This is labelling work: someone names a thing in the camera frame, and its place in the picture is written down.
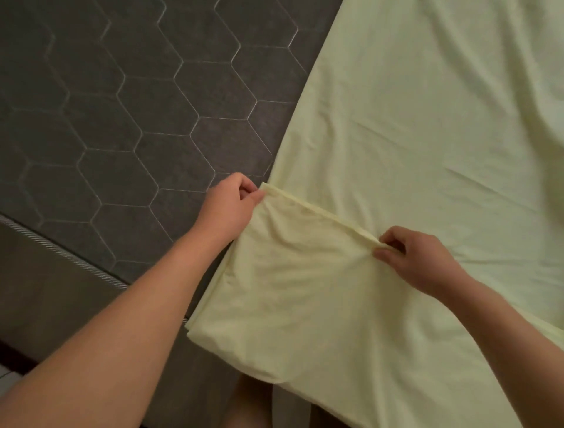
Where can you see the person's right hand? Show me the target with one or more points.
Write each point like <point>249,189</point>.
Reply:
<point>423,264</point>

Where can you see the person's left hand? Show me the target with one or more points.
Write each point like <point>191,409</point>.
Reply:
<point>227,211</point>

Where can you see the pale yellow bed sheet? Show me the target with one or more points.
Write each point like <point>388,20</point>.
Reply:
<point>396,132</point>

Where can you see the person's left forearm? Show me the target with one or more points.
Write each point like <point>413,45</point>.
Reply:
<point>110,352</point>

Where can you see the person's right forearm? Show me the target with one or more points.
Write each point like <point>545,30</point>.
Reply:
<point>506,344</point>

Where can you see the dark grey mattress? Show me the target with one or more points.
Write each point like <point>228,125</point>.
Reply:
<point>132,110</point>

